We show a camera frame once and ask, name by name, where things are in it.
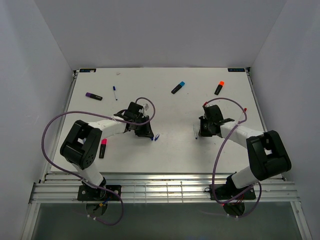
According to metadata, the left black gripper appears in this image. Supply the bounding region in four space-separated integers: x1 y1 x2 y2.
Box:
133 115 154 138

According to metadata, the white pen blue end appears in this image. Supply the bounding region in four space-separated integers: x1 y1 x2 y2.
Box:
192 125 198 140

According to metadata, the white pen red end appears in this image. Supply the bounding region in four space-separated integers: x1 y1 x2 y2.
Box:
242 107 247 116

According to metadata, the orange capped black highlighter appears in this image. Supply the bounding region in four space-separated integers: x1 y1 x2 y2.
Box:
214 81 225 96

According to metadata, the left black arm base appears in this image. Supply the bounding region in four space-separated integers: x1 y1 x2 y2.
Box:
77 185 119 202

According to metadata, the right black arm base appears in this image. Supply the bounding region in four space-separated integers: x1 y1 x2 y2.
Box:
204 184 256 201

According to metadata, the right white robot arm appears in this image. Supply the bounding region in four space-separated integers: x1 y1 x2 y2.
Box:
198 104 292 199

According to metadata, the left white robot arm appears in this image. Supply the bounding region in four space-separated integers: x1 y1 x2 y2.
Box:
60 102 154 200

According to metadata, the small blue capped pen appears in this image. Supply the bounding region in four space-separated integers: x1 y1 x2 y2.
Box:
112 86 118 101

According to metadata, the pink capped black highlighter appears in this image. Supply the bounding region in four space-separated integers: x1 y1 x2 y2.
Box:
98 138 108 159

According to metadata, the blue capped black highlighter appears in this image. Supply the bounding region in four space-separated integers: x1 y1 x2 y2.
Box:
171 81 185 95

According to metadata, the right blue corner label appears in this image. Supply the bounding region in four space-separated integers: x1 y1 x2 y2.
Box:
227 68 246 73

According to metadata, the blue corner label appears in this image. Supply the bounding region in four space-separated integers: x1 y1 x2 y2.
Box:
227 68 246 73
79 68 97 73

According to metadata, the purple capped black highlighter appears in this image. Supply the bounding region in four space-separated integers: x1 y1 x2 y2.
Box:
85 92 103 101

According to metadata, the left blue corner label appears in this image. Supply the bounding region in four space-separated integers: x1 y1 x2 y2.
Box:
79 68 97 73

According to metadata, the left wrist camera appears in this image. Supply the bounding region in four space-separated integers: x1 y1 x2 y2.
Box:
142 103 150 111

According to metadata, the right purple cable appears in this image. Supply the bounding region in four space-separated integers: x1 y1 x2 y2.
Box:
204 97 263 219

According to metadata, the aluminium frame rail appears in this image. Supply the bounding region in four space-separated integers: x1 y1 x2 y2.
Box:
29 173 301 204

